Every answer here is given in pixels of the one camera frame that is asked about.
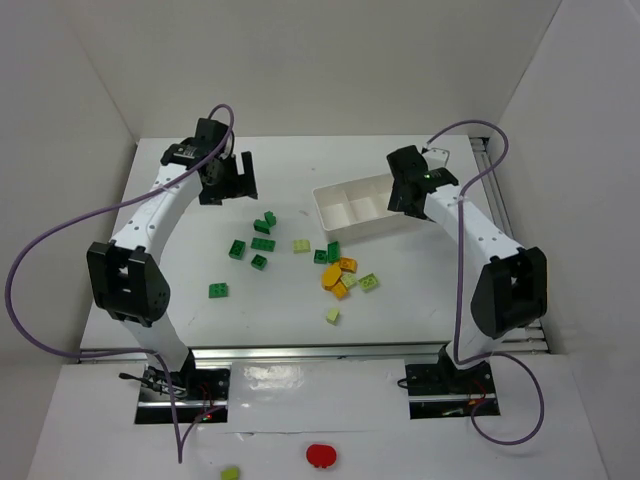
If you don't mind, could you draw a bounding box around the green curved lego brick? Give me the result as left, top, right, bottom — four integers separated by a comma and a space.
264, 211, 277, 231

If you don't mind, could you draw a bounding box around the pale green 2x2 lego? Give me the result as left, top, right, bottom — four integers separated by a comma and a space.
292, 239, 311, 254

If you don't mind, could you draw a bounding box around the green 2x3 lego brick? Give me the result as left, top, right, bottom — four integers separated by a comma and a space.
327, 241, 341, 264

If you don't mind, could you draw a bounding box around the pale green 2x3 lego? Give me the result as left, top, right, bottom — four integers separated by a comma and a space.
358, 273, 379, 292

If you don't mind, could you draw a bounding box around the pale green lego front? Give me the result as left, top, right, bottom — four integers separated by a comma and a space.
326, 308, 340, 325

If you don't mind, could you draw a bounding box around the green lego brick top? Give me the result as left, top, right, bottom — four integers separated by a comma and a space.
253, 219, 271, 235

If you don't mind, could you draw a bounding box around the pale green small lego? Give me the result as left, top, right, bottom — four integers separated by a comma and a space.
341, 272, 358, 290

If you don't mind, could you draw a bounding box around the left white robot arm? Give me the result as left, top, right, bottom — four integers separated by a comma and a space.
87, 118, 258, 390

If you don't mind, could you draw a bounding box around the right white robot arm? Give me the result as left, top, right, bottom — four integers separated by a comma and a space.
387, 146, 548, 384

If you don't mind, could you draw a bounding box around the green 2x4 flat lego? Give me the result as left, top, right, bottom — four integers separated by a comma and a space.
251, 237, 276, 252

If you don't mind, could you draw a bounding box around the white divided plastic tray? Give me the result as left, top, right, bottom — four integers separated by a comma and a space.
312, 173, 423, 244

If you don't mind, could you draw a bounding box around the small green upturned lego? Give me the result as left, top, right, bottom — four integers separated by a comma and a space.
251, 254, 268, 271

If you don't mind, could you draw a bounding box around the green 2x2 lego front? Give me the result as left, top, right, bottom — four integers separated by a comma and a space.
208, 282, 229, 299

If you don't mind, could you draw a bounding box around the red round object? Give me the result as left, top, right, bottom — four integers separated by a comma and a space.
305, 444, 338, 469

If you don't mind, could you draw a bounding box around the pale green lego foreground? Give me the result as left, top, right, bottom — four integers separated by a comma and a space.
220, 466, 240, 480

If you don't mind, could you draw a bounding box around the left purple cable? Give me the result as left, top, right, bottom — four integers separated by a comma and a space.
4, 103, 236, 464

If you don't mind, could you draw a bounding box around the purple cable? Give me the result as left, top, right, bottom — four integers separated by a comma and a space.
427, 118, 546, 446
4, 103, 236, 464

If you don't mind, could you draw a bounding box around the aluminium right rail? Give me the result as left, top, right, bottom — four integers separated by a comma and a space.
469, 137, 513, 238

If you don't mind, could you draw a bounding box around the aluminium rail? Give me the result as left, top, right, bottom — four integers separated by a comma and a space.
469, 137, 513, 238
88, 336, 549, 363

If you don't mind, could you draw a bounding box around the aluminium front rail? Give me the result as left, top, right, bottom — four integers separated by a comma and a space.
88, 336, 549, 363

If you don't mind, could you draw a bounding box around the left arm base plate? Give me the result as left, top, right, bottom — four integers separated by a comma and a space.
134, 368, 231, 425

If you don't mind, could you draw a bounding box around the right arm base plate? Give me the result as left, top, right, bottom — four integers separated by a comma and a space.
397, 363, 500, 420

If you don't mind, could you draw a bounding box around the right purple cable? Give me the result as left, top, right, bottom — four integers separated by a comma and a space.
427, 118, 546, 446

